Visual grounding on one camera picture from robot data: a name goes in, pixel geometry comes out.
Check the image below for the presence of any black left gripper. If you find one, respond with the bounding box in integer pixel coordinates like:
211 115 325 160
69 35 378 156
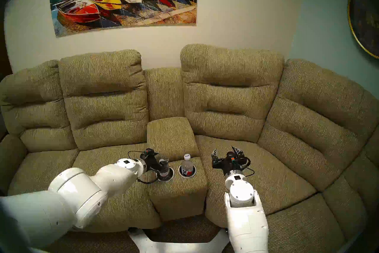
141 153 170 174

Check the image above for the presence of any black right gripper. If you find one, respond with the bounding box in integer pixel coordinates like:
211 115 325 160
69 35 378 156
211 146 250 176

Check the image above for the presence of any clear bottle red-banded label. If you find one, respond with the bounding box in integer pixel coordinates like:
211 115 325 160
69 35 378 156
158 158 171 179

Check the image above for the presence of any white-capped bottle red blue label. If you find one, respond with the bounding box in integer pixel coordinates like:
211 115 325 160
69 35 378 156
181 154 194 177

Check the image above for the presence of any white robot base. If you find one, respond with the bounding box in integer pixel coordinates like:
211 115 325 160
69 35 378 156
128 227 231 253

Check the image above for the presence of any metal-rimmed cup holder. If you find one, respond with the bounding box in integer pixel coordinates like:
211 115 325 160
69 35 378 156
178 164 197 179
156 166 175 183

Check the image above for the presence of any green fabric sofa console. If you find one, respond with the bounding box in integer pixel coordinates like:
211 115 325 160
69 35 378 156
147 117 208 222

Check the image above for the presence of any green fabric sectional sofa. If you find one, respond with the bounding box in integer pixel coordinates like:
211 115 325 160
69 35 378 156
0 43 379 253

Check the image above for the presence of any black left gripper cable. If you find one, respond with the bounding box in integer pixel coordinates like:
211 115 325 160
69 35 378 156
128 150 159 185

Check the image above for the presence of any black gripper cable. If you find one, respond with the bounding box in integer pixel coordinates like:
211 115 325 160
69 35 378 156
242 160 255 178
128 150 159 185

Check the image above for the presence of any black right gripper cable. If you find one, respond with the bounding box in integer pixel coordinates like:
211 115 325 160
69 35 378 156
242 160 255 178

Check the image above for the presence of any round gold-rimmed wall clock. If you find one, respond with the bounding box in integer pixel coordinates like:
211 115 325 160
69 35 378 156
347 0 379 59

